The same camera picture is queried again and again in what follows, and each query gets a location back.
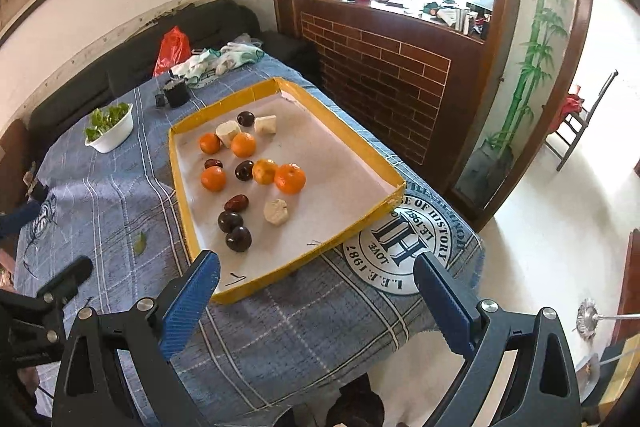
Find black sofa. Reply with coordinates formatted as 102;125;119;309
27;0;321;142

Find brown wooden furniture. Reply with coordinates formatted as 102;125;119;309
0;119;31;212

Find white bowl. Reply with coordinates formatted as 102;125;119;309
84;103;134;154

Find silver metal disc with rod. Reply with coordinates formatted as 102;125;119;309
575;298;640;338

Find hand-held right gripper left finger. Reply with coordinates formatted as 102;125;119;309
52;249;222;427

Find bamboo painted panel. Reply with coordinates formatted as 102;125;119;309
450;0;596;230

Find brown brick pattern counter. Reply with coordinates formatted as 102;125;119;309
262;0;506;168

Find pile of white clothes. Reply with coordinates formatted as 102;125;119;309
172;41;265;88

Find red plastic bag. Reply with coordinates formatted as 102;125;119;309
152;26;192;78

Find yellow cardboard tray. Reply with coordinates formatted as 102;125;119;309
167;77;407;305

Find red cloth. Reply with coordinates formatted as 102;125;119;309
550;84;586;132

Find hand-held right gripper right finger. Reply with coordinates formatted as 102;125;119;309
412;252;583;427

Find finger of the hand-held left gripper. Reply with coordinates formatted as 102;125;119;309
37;256;94;308

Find dark metal chair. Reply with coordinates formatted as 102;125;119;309
544;69;619;172

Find blue plaid tablecloth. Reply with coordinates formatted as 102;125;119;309
12;52;486;415

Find green lettuce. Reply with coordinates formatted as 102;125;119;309
85;103;131;142

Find black cup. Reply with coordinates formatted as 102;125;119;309
163;76;189;108

